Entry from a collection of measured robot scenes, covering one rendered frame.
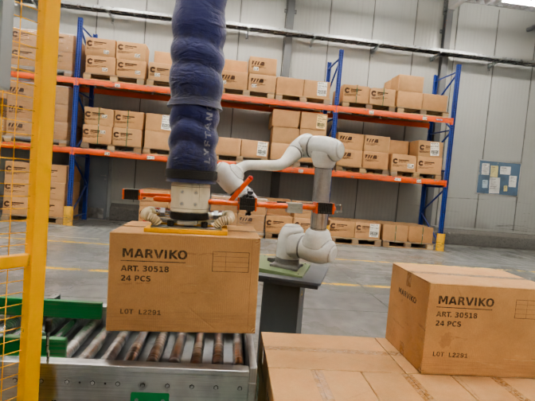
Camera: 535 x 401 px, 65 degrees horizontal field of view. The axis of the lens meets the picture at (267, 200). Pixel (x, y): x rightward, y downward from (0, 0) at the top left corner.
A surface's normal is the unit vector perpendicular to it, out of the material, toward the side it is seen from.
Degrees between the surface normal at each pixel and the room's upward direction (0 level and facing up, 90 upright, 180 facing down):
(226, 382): 90
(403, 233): 93
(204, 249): 90
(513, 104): 90
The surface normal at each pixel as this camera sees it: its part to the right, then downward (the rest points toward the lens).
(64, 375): 0.09, 0.06
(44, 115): 0.84, 0.10
